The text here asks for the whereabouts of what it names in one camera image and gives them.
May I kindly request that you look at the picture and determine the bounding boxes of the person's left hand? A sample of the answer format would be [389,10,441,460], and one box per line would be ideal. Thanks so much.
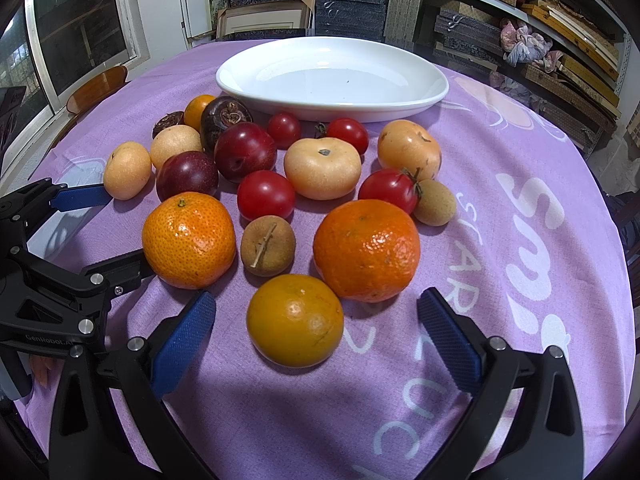
[29,356,60,389]

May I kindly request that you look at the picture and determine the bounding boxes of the framed picture in carton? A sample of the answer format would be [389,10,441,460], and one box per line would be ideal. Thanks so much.
[216,0,314,39]

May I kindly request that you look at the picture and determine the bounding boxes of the large orange mandarin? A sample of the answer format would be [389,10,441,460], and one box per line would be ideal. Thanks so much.
[141,192,236,289]
[312,200,421,304]

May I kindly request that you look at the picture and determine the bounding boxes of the dark red plum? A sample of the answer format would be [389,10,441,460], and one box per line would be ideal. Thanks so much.
[214,122,277,183]
[156,151,218,202]

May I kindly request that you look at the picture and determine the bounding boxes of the small orange kumquat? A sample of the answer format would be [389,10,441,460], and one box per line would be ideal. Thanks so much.
[182,94,215,131]

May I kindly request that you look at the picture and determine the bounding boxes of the white oval plate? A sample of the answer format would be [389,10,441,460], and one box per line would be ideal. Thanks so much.
[216,36,449,122]

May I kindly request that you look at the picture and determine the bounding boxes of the window with white frame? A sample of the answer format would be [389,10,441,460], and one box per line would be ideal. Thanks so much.
[1,0,150,176]

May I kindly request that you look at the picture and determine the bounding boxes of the wooden chair left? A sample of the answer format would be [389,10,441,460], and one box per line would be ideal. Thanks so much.
[48,65,128,151]

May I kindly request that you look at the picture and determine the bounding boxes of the purple printed tablecloth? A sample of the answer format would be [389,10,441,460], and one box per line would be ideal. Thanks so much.
[30,40,636,479]

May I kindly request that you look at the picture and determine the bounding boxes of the small red tomato back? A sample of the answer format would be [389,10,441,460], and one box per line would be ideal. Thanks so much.
[267,113,302,150]

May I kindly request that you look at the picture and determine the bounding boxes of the pink cloth bundle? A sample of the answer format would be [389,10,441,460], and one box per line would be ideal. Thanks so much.
[500,20,563,74]

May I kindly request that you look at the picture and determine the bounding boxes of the metal storage shelf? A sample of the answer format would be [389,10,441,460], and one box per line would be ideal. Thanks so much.
[314,0,630,155]

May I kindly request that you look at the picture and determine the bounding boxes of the pale yellow round fruit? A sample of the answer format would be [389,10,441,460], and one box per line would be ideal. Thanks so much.
[150,125,203,170]

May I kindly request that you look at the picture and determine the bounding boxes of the yellow-orange citrus fruit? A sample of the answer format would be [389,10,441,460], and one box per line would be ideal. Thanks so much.
[246,274,344,368]

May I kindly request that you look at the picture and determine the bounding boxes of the red tomato with calyx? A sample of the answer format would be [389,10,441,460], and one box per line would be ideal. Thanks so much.
[358,168,421,214]

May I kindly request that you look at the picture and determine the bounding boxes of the orange-yellow persimmon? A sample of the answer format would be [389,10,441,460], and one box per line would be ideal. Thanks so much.
[378,119,442,180]

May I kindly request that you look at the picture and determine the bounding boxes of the large dark water chestnut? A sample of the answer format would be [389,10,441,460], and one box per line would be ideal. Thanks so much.
[200,96,253,152]

